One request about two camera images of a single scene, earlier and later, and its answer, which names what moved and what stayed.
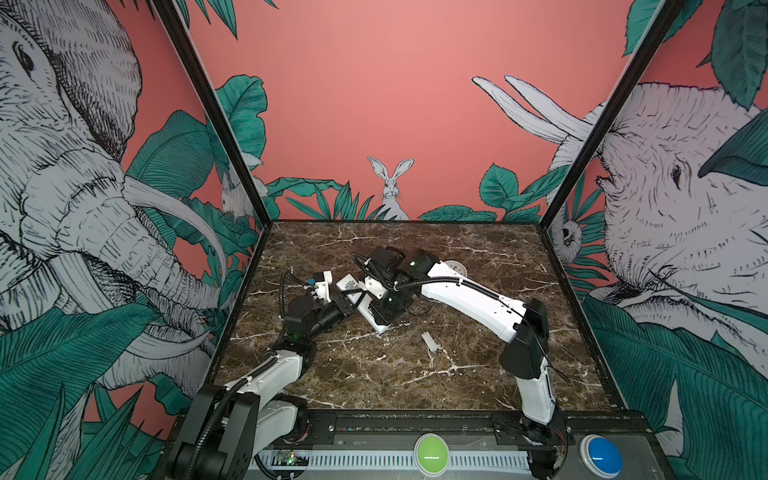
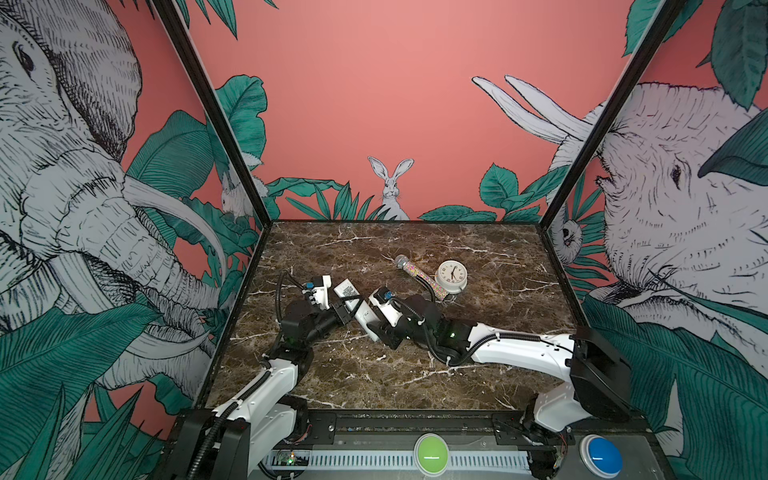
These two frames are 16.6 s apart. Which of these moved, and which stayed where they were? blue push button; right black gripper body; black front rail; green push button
Moved: right black gripper body
Stayed: blue push button; black front rail; green push button
